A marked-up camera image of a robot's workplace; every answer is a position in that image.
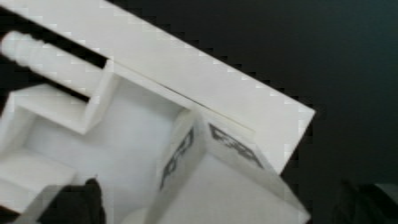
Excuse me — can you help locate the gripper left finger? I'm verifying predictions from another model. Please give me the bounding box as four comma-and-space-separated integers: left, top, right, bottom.
11, 177, 107, 224

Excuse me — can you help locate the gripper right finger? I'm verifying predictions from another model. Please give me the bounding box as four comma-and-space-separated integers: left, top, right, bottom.
332, 181, 398, 224

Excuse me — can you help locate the white chair leg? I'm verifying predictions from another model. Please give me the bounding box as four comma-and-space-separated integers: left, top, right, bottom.
144, 111, 309, 224

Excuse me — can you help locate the white chair seat block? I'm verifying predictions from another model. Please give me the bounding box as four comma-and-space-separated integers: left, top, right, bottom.
0, 31, 192, 224

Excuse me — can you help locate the white right fence rail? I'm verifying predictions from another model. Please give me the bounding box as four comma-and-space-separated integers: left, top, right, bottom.
0, 0, 315, 169

